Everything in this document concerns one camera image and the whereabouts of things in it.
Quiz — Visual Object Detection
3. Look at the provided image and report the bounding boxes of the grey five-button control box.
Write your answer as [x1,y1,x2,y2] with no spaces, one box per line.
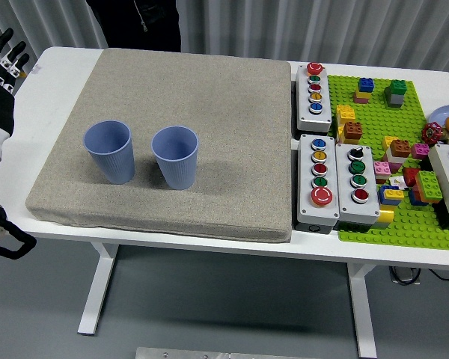
[296,133,340,230]
[295,61,332,132]

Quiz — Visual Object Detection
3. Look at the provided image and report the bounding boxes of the green studded baseplate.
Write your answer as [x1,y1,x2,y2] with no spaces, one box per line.
[327,74,449,251]

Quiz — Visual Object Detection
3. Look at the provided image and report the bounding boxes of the light blue plate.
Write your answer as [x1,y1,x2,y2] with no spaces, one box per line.
[430,104,449,134]

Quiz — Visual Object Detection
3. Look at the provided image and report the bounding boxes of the blue ribbed plastic cup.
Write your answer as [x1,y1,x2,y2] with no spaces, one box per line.
[82,119,135,185]
[150,126,200,191]

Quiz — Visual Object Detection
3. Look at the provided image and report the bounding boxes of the person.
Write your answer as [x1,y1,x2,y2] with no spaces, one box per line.
[85,0,182,53]

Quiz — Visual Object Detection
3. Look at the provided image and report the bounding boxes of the white pleated curtain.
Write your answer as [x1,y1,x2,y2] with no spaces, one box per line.
[0,0,449,74]

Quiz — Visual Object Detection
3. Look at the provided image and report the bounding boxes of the brass valve red handwheel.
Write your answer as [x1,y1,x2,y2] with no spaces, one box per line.
[421,122,449,147]

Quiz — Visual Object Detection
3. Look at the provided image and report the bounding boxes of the grey toy brick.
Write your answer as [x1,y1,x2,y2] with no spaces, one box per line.
[383,87,406,110]

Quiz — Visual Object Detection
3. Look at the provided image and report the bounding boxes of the magenta toy brick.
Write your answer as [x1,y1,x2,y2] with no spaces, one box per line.
[411,143,432,160]

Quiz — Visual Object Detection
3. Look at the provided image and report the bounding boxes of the red toy brick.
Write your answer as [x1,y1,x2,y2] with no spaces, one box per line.
[401,167,421,188]

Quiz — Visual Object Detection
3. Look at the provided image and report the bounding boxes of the brown toy brick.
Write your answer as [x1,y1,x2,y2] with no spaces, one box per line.
[343,121,364,145]
[390,138,412,159]

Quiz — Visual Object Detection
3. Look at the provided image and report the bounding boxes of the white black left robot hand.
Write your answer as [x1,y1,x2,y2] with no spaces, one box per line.
[0,18,31,156]

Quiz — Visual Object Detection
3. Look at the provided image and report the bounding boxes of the grey control box green buttons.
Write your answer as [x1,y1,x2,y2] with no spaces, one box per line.
[428,144,449,225]

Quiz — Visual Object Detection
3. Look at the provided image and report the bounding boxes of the yellow round toy brick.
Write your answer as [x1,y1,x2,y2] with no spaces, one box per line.
[375,204,396,224]

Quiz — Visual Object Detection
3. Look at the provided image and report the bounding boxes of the grey selector switch control box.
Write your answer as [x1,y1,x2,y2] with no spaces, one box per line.
[335,142,381,226]

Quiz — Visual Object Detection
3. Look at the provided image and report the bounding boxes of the large green toy brick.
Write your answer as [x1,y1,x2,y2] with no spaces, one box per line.
[414,170,444,205]

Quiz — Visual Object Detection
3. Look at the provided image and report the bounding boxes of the grey-brown fabric mat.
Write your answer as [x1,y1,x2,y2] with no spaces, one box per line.
[25,47,293,243]

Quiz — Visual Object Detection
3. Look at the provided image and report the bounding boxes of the white table leg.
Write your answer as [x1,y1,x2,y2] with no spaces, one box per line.
[346,263,378,359]
[77,242,119,336]

